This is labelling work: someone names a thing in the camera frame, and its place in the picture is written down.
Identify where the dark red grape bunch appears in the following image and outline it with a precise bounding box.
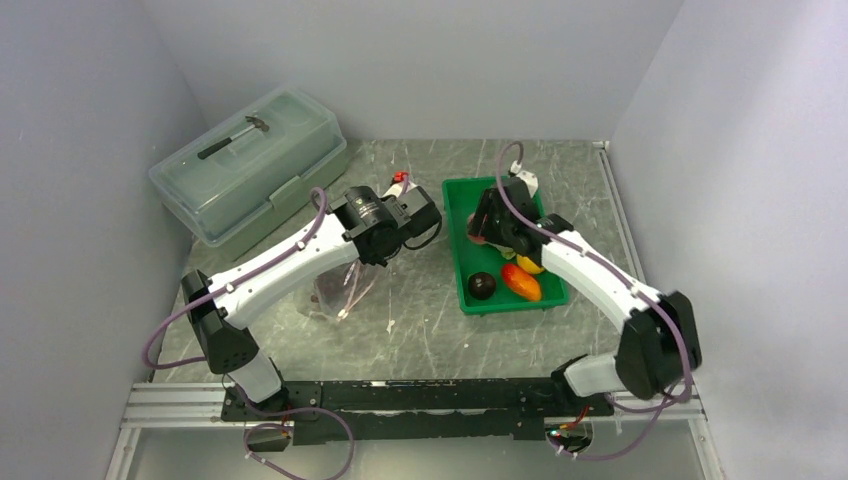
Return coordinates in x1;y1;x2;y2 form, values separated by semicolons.
313;269;357;316

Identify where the clear zip top bag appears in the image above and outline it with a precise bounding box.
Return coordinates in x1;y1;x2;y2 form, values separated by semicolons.
304;261;378;322

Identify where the pink peach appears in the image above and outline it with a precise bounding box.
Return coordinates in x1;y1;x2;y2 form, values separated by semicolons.
466;214;486;245

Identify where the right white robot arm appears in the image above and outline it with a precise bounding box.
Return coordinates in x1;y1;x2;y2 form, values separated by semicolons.
468;176;702;415

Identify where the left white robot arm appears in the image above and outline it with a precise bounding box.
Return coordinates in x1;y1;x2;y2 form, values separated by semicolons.
182;186;442;420

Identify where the white cauliflower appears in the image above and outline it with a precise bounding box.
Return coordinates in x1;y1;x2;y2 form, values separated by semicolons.
492;245;516;260

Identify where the green plastic tray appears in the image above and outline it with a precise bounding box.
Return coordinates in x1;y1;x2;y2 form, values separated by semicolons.
442;177;569;315

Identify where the orange fruit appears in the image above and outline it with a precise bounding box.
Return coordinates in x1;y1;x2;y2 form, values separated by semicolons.
515;255;545;275

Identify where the dark purple plum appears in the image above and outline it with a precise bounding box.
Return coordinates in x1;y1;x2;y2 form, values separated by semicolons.
466;271;497;301

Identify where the red orange mango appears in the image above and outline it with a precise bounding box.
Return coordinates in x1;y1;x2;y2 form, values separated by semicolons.
500;264;543;302

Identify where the clear plastic storage box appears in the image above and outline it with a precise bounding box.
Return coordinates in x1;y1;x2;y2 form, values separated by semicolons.
149;86;347;248

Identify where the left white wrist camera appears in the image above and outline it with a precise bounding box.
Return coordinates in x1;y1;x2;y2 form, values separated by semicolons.
381;171;416;199

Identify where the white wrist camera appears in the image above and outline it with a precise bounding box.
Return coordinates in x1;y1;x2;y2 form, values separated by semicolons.
509;169;539;198
381;171;416;199

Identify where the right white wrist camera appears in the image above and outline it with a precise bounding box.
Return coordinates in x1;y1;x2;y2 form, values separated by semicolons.
509;169;539;198

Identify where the black handled hammer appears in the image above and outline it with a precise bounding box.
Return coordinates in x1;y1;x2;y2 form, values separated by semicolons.
197;115;270;160

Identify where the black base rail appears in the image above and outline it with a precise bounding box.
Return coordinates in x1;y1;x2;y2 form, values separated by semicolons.
221;377;613;446

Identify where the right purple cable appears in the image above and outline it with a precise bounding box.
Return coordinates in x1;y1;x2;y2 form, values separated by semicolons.
494;140;696;463

